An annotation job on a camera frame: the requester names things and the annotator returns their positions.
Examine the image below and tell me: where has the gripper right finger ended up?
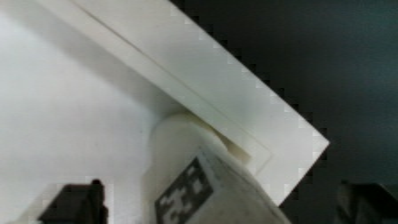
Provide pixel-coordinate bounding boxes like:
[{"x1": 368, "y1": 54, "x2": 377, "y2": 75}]
[{"x1": 335, "y1": 181, "x2": 398, "y2": 224}]

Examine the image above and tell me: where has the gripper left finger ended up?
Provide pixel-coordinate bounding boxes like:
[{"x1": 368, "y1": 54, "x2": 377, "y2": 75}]
[{"x1": 38, "y1": 179, "x2": 109, "y2": 224}]

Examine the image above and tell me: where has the white square table top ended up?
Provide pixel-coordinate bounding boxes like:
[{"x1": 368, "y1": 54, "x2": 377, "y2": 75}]
[{"x1": 0, "y1": 0, "x2": 329, "y2": 224}]

